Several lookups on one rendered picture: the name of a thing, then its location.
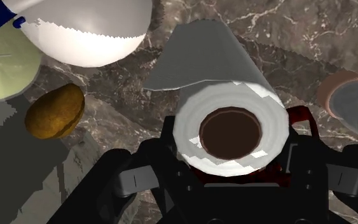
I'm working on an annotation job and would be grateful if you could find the white paper towel roll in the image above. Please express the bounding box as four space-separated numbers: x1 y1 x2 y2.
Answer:
143 19 291 178

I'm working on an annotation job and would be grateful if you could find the brown potato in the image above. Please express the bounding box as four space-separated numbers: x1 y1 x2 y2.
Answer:
24 82 86 140

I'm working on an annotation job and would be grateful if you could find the terracotta cup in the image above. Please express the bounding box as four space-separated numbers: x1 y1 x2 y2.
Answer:
316 69 358 150

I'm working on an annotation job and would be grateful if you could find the white bowl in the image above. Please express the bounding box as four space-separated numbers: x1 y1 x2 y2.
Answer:
4 0 153 68

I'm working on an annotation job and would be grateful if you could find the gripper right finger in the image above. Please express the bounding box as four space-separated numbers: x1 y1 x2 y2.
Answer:
285 123 358 224

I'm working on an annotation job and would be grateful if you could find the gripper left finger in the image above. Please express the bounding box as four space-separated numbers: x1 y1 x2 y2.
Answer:
46 116 205 224

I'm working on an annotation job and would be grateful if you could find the pale green plate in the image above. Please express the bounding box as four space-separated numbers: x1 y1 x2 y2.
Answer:
0 19 44 102

